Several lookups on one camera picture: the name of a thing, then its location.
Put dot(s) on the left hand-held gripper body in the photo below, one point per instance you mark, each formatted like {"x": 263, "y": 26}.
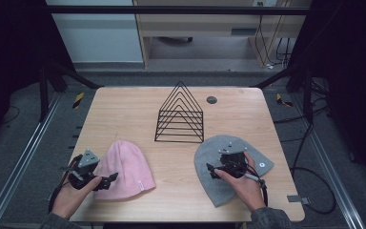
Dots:
{"x": 88, "y": 159}

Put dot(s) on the black horizontal frame bar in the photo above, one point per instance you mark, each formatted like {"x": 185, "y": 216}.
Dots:
{"x": 171, "y": 10}

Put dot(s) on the yellow black tape strip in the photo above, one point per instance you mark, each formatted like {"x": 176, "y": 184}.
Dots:
{"x": 78, "y": 100}

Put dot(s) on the grey round table grommet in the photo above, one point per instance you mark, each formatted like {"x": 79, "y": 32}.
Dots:
{"x": 211, "y": 99}

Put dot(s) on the grey beanie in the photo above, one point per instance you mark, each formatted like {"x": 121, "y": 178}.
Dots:
{"x": 208, "y": 152}

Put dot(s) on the pink beanie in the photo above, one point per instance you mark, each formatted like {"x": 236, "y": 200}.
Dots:
{"x": 130, "y": 165}

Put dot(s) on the person's right hand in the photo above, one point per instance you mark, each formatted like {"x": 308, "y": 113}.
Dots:
{"x": 248, "y": 189}

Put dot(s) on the person's left hand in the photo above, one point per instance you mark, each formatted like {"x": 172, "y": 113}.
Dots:
{"x": 71, "y": 200}

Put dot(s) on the white cabinet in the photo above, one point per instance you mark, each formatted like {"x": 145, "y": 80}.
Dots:
{"x": 98, "y": 38}

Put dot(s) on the aluminium rail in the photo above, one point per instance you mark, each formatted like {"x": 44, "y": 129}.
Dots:
{"x": 330, "y": 165}
{"x": 22, "y": 156}

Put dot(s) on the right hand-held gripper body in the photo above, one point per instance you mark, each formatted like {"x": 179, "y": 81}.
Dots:
{"x": 233, "y": 160}

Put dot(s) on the black curtain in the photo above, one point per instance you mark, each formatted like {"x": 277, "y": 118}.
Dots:
{"x": 355, "y": 79}
{"x": 9, "y": 63}

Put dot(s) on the grey metal bracket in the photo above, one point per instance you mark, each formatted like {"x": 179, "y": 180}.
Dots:
{"x": 297, "y": 199}

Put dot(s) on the black frame strut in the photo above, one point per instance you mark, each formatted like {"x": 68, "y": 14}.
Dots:
{"x": 307, "y": 95}
{"x": 43, "y": 92}

